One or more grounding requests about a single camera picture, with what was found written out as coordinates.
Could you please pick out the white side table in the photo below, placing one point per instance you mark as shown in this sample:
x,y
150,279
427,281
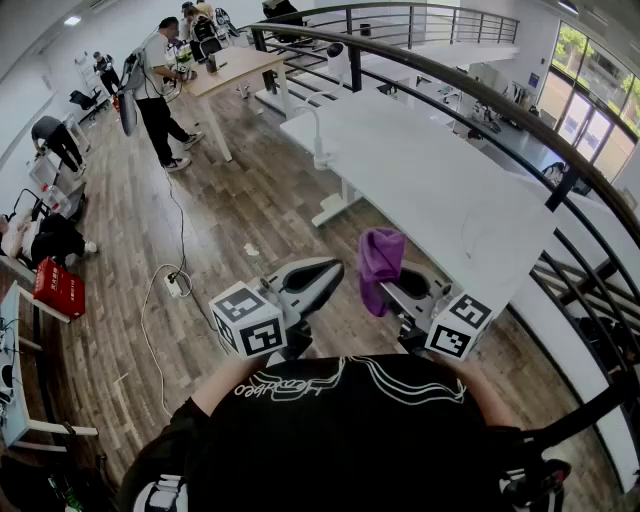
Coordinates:
x,y
15,415

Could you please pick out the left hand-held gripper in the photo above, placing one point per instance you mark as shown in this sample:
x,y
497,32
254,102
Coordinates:
x,y
247,320

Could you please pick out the purple cloth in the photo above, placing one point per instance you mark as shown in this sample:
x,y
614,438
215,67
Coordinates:
x,y
377,255

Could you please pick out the black railing with brown handrail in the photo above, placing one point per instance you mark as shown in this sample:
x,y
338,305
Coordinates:
x,y
500,107

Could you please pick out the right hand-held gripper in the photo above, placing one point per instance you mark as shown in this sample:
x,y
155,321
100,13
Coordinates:
x,y
460,325

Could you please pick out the black office chair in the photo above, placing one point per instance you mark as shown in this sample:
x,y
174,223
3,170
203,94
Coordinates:
x,y
281,15
82,99

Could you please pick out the white paper scrap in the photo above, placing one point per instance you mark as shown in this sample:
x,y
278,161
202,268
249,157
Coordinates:
x,y
252,250

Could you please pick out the green potted plant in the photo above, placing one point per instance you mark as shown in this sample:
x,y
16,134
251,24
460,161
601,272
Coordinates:
x,y
183,56

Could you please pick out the person's left forearm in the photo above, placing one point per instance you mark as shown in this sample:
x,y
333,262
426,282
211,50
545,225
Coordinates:
x,y
225,385

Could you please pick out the wooden table with white legs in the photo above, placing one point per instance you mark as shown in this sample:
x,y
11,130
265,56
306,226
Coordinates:
x,y
235,67

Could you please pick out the white power strip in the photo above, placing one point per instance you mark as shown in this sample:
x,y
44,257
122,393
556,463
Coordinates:
x,y
173,286

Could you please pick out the white trolley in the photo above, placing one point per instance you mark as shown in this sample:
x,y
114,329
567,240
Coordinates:
x,y
70,190

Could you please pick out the person's right forearm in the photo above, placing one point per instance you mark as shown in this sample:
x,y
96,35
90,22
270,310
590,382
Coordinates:
x,y
480,395

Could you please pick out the glass window wall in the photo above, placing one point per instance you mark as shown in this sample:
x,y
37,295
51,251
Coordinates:
x,y
595,130

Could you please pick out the red cardboard box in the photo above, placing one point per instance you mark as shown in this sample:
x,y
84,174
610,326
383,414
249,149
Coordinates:
x,y
57,290

